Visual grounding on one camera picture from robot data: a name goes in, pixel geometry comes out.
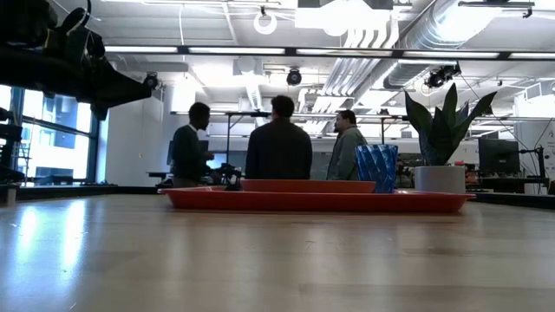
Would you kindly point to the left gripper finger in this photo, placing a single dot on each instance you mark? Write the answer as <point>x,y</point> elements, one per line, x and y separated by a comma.
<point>130,89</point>

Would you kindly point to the red-orange plate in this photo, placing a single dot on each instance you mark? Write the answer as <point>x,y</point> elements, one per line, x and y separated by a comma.
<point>308,186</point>

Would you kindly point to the blue faceted plastic cup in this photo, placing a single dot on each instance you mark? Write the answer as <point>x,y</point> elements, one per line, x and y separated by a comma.
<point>376,169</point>

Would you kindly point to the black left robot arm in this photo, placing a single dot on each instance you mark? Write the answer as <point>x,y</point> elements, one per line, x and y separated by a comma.
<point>21,65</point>

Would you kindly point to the red plastic tray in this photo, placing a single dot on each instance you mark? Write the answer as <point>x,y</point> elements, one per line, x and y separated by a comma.
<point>321,203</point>

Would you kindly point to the black round ceiling speaker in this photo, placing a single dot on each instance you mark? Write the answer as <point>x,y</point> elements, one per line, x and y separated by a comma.
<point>151,80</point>
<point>294,77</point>

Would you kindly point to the person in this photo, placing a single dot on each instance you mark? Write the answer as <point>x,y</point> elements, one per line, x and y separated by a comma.
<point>344,156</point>
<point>278,151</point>
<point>188,151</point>

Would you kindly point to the dark equipment rack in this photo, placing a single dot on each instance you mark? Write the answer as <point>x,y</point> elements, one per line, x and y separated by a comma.
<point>8,151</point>

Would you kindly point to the black overhead light bar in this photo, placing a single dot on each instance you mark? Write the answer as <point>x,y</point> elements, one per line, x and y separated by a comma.
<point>290,51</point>

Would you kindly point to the green artificial plant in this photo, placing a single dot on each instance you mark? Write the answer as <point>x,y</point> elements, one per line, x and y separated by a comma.
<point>440,130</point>

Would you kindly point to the white cylindrical plant pot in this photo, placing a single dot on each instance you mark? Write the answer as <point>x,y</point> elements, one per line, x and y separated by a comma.
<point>440,180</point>

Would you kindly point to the black computer monitor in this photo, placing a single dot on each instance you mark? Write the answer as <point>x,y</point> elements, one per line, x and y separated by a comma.
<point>498,156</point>

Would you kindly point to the black aluminium table frame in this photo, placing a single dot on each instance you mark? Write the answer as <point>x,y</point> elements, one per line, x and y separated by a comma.
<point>86,190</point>

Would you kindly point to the black ceiling camera cluster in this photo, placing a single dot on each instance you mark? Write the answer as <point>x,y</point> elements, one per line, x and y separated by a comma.
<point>442,76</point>

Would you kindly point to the silver ventilation duct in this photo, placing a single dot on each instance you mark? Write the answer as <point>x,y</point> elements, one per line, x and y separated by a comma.
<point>442,30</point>

